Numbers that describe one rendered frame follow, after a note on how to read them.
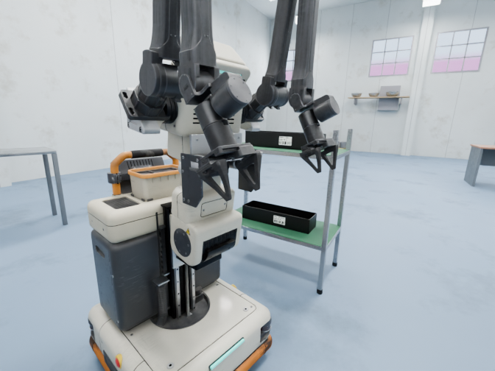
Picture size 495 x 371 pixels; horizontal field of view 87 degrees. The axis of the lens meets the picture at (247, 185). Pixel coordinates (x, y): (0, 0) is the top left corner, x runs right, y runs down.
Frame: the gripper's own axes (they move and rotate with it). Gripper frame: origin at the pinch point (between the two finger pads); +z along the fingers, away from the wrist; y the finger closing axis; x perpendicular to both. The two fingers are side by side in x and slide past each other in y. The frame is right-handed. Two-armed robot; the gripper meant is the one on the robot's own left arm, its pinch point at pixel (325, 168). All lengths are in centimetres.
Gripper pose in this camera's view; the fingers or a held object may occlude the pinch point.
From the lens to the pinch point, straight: 89.3
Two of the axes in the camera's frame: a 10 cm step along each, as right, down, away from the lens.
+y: 7.0, -1.6, 6.9
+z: 3.1, 9.5, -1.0
